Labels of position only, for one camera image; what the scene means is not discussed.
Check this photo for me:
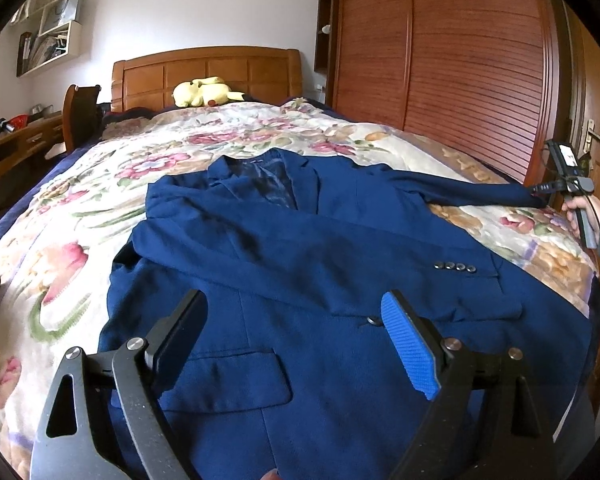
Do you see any yellow plush toy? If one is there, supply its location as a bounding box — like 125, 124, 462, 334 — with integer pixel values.
172, 76, 246, 108

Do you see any floral blanket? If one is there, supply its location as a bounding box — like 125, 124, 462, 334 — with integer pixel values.
0, 97, 600, 461

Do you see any person's right hand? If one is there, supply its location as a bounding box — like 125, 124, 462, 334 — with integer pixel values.
561, 194, 600, 241

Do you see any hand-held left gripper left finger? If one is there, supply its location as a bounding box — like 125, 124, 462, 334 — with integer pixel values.
30, 289, 210, 480

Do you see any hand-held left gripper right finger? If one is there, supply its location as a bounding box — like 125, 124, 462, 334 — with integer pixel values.
380, 289, 556, 480

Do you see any blue suit jacket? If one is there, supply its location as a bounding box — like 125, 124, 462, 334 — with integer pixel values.
97, 147, 598, 480

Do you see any wooden desk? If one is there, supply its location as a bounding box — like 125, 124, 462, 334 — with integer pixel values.
0, 112, 66, 191

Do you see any white wall shelf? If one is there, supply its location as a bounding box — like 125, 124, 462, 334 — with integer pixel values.
10, 0, 92, 78

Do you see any wooden corner shelf unit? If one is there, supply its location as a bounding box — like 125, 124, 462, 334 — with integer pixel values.
313, 0, 338, 75

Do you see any wooden chair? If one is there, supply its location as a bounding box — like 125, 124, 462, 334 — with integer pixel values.
62, 84, 103, 153

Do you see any wooden bed headboard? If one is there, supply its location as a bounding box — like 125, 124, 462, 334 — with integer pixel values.
111, 46, 302, 112

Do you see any wooden slatted wardrobe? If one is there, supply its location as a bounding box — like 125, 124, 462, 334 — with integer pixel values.
332, 0, 573, 196

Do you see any metal door handle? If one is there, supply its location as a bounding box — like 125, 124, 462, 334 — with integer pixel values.
582, 119, 600, 153

